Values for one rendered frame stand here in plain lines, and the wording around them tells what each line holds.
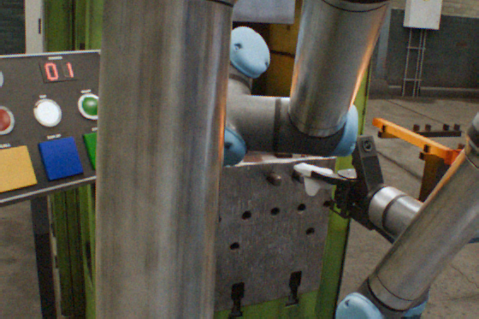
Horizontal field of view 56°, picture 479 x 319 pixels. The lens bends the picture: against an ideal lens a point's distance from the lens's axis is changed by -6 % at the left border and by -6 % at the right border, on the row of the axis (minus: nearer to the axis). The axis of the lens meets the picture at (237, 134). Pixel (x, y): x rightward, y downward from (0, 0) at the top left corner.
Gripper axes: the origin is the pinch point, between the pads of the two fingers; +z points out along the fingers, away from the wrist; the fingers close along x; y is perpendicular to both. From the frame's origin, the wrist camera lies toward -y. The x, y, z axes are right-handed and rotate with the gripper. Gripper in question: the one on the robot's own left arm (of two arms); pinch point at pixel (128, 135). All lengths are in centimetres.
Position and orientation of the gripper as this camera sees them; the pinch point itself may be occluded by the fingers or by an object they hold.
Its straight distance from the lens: 92.4
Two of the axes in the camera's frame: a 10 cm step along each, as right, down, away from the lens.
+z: -6.8, 3.0, 6.8
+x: -6.6, 1.6, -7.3
